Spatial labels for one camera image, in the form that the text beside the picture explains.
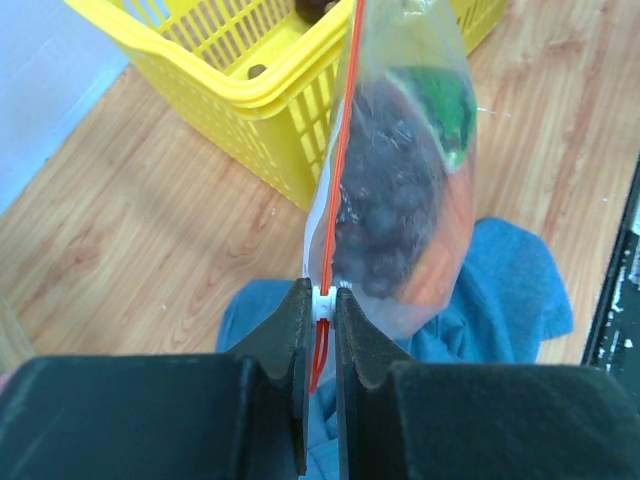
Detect white round zipper slider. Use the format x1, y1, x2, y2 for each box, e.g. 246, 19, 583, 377
311, 286, 337, 324

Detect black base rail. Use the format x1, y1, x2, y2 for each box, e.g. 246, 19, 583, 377
582, 170, 639, 373

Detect toy watermelon slice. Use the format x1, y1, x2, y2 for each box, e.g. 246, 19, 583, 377
386, 65, 477, 174

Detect loose brown longan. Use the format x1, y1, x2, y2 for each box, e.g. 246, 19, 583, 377
247, 64, 267, 79

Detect blue crumpled cloth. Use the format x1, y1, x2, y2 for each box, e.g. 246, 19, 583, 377
215, 218, 574, 479

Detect yellow plastic basket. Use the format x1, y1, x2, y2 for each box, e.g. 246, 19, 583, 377
72, 1, 505, 211

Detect dark purple plum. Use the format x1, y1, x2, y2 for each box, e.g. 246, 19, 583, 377
294, 0, 330, 21

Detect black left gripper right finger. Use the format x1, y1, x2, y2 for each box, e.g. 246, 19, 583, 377
334, 288, 639, 479

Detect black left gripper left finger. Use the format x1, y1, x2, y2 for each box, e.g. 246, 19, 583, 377
1, 279, 312, 479

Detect dark purple grape bunch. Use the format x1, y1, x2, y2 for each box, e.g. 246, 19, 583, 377
332, 80, 446, 299

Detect clear zip bag orange seal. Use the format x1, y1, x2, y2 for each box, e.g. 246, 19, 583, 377
302, 0, 477, 396

